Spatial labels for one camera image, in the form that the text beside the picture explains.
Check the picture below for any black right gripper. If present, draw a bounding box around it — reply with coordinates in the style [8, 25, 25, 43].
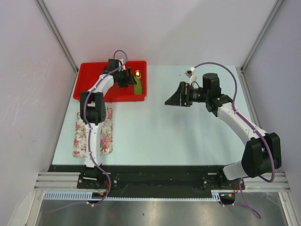
[165, 81, 209, 107]

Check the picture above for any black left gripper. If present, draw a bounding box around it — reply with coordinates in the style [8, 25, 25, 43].
[116, 67, 136, 88]

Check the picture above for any green paper napkin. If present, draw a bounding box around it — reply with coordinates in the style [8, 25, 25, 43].
[134, 77, 143, 95]

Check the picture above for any iridescent rainbow spoon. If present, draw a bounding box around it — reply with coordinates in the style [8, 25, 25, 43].
[135, 70, 142, 80]

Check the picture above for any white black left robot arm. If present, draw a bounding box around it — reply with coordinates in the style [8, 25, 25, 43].
[80, 58, 128, 188]

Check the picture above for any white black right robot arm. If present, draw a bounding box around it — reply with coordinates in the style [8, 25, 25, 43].
[165, 73, 282, 189]

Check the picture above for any red plastic bin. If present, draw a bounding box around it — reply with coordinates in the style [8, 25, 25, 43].
[73, 61, 147, 103]

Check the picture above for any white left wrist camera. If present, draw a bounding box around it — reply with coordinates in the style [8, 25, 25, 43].
[118, 58, 126, 72]

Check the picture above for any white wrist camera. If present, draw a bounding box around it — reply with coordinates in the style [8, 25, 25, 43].
[185, 67, 197, 85]
[118, 58, 126, 72]

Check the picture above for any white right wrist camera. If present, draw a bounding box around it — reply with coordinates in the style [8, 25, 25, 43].
[185, 67, 197, 85]

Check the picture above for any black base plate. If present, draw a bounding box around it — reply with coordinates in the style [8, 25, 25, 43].
[48, 165, 245, 205]

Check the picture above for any aluminium frame rail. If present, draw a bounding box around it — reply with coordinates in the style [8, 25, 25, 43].
[236, 67, 301, 226]

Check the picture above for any white slotted cable duct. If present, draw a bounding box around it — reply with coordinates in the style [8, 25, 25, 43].
[43, 191, 220, 202]

